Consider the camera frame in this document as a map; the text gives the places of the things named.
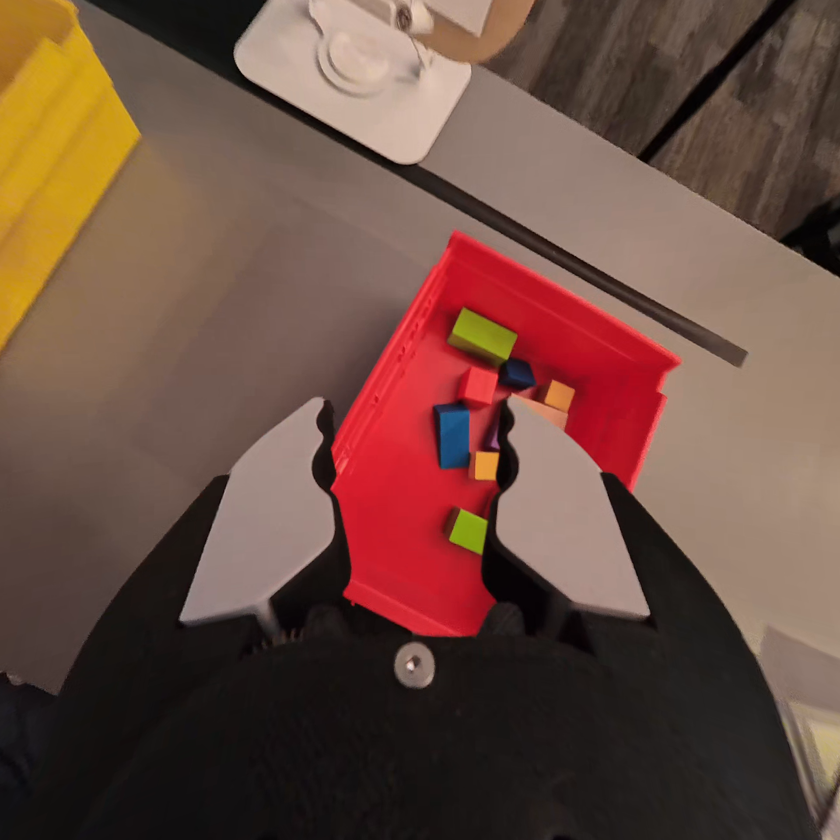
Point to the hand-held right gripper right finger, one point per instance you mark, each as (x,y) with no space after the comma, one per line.
(564,531)

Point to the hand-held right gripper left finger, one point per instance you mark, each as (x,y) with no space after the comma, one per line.
(262,525)

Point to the green wooden block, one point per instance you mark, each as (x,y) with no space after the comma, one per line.
(482,338)
(468,530)

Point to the purple wooden cube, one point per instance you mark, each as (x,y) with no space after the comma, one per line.
(493,436)

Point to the natural wood rectangular block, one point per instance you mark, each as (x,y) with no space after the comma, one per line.
(550,413)

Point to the red plastic bin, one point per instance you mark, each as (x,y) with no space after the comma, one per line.
(394,538)

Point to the small yellow wooden cube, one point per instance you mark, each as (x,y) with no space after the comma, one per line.
(558,396)

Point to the large blue wooden block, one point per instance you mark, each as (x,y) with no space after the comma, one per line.
(453,436)

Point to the dark blue wedge block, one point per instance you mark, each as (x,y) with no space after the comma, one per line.
(516,374)

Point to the red wooden block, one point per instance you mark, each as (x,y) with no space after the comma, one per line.
(478,386)

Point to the yellow plastic bin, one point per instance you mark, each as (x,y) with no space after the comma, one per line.
(52,164)

